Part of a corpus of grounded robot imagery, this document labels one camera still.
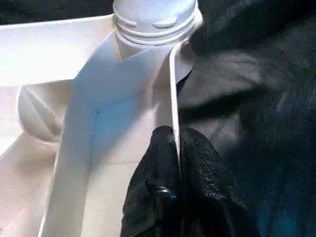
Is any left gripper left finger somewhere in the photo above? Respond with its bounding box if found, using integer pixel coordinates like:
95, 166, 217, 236
120, 125, 183, 237

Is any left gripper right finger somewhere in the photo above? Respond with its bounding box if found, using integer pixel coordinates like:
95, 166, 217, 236
179, 127, 257, 237

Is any white plastic table leg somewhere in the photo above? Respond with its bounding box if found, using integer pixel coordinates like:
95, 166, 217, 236
112, 0, 204, 47

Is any white plastic table top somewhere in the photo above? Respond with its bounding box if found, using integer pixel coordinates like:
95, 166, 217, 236
0, 11, 204, 237

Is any black work mat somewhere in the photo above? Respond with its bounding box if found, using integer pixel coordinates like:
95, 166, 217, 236
0, 0, 316, 237

